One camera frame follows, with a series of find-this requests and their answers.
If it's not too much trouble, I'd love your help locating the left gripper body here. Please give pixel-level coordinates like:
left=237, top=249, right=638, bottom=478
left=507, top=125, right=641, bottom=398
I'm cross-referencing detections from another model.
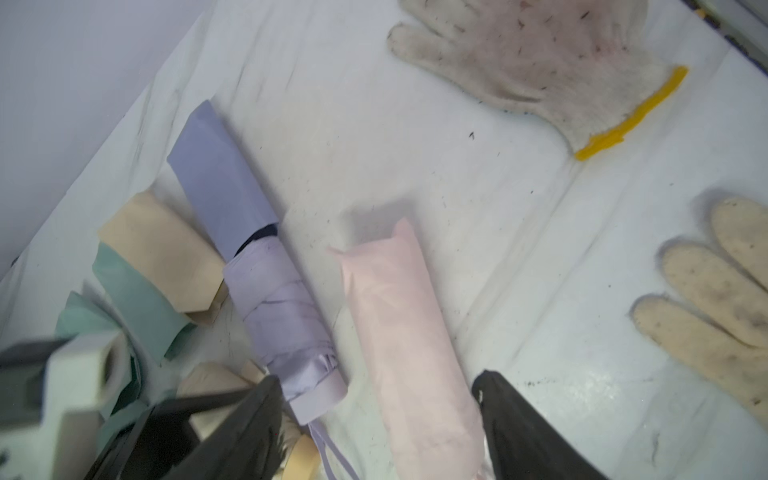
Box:
left=1, top=330, right=130, bottom=479

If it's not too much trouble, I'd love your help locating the white dotted work glove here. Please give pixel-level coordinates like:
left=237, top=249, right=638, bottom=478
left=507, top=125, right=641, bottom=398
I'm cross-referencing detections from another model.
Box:
left=387, top=0, right=688, bottom=160

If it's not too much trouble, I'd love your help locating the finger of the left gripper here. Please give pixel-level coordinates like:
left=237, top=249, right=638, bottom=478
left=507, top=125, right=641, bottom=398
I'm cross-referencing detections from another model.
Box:
left=85, top=388, right=251, bottom=479

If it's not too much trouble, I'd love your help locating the yellow umbrella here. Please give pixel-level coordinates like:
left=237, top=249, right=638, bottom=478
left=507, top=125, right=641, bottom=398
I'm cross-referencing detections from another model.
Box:
left=98, top=191, right=228, bottom=326
left=176, top=358, right=322, bottom=480

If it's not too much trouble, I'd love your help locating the cream work glove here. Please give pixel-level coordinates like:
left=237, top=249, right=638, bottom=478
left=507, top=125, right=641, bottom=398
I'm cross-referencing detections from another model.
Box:
left=631, top=197, right=767, bottom=425

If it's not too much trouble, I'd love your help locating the purple umbrella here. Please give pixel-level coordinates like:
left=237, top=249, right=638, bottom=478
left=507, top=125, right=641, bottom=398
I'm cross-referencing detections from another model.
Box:
left=168, top=100, right=279, bottom=262
left=223, top=236, right=359, bottom=479

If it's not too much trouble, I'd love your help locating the teal umbrella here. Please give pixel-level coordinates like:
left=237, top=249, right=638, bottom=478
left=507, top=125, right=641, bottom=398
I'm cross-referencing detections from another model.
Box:
left=53, top=290, right=145, bottom=421
left=92, top=243, right=195, bottom=365

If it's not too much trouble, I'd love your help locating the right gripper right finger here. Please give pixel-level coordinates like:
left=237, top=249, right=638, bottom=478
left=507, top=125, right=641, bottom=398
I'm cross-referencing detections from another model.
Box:
left=471, top=370, right=606, bottom=480

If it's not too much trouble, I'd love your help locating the pink umbrella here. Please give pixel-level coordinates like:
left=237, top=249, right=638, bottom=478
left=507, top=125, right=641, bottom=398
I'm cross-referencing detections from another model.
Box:
left=333, top=219, right=494, bottom=479

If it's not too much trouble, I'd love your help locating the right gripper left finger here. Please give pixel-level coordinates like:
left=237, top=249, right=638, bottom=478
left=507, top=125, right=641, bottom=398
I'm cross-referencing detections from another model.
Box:
left=164, top=375, right=284, bottom=479

